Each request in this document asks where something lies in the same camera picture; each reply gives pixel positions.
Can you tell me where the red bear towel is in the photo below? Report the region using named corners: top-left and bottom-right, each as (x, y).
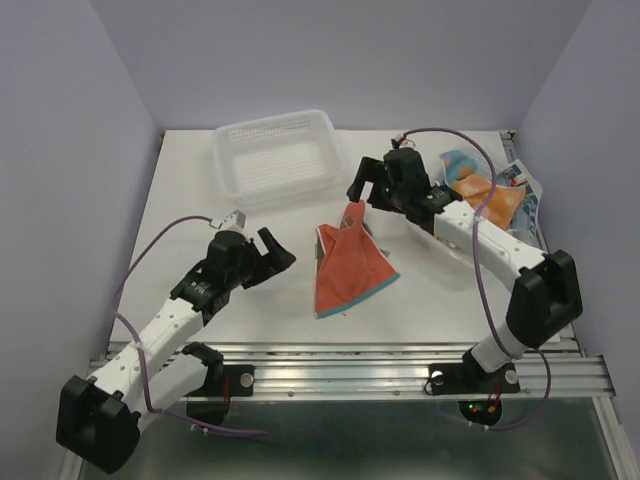
top-left (314, 201), bottom-right (400, 319)

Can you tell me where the orange polka dot towel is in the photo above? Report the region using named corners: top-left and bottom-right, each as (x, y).
top-left (453, 174), bottom-right (525, 230)

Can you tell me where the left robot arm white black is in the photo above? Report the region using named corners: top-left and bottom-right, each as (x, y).
top-left (56, 228), bottom-right (296, 474)

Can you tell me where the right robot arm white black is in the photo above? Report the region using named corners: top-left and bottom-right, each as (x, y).
top-left (347, 147), bottom-right (583, 394)

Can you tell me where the light blue orange towel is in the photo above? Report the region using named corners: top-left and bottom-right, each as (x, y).
top-left (440, 150), bottom-right (478, 184)

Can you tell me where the white perforated basket right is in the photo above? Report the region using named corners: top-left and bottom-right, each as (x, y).
top-left (409, 144), bottom-right (546, 261)

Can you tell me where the white perforated basket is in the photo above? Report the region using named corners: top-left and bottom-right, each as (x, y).
top-left (212, 109), bottom-right (345, 206)
top-left (409, 144), bottom-right (546, 261)

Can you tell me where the white perforated basket left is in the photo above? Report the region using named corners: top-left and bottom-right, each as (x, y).
top-left (212, 109), bottom-right (345, 206)

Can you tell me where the blue white patterned towel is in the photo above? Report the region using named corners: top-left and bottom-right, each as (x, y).
top-left (497, 159), bottom-right (546, 250)

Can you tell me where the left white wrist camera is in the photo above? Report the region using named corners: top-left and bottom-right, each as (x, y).
top-left (209, 210), bottom-right (246, 234)

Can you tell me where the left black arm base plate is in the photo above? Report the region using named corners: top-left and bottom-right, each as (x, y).
top-left (195, 364), bottom-right (255, 399)

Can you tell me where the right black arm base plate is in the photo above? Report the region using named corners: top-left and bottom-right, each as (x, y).
top-left (423, 363), bottom-right (521, 396)

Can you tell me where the aluminium rail frame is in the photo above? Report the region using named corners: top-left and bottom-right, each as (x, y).
top-left (118, 339), bottom-right (639, 479)

